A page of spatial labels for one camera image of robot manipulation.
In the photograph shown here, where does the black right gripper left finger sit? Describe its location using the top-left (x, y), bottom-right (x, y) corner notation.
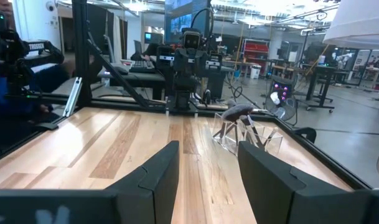
top-left (105, 140), bottom-right (180, 224)

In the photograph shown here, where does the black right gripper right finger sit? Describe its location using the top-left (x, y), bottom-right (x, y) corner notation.
top-left (238, 141), bottom-right (373, 224)

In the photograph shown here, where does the thin black makeup brush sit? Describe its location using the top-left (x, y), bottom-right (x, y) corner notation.
top-left (263, 126), bottom-right (279, 147)

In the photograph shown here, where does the round black powder brush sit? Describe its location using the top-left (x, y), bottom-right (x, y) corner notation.
top-left (238, 114), bottom-right (266, 149)

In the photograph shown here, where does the black fan makeup brush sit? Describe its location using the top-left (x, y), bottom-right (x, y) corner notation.
top-left (222, 104), bottom-right (255, 147)

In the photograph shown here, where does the black silver-ferrule makeup brush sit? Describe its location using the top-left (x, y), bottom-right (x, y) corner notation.
top-left (212, 119), bottom-right (236, 139)

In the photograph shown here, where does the computer monitor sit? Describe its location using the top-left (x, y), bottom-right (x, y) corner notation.
top-left (164, 0), bottom-right (212, 45)

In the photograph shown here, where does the clear acrylic brush holder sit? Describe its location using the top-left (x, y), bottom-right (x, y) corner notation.
top-left (212, 111), bottom-right (284, 156)

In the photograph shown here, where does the black keyboard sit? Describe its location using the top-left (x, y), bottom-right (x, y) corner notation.
top-left (129, 59), bottom-right (155, 74)

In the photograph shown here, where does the grey desk top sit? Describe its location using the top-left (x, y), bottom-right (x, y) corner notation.
top-left (97, 68), bottom-right (169, 101)

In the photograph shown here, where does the white bin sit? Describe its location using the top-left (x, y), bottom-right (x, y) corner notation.
top-left (249, 64), bottom-right (262, 80)

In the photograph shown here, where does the red shelf unit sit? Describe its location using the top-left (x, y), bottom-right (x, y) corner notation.
top-left (243, 38), bottom-right (270, 68)

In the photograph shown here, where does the black computer mouse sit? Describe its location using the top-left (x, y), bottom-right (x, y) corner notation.
top-left (113, 64), bottom-right (130, 76)

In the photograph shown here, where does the silver aluminium extrusion bar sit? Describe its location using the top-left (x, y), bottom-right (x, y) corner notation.
top-left (63, 77), bottom-right (83, 118)

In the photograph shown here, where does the black rolling desk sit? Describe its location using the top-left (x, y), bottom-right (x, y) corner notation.
top-left (301, 63), bottom-right (337, 113)

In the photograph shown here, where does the person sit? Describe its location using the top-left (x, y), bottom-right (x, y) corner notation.
top-left (0, 0), bottom-right (70, 134)

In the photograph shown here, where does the black left camera cable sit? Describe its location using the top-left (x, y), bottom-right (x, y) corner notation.
top-left (190, 7), bottom-right (215, 42)

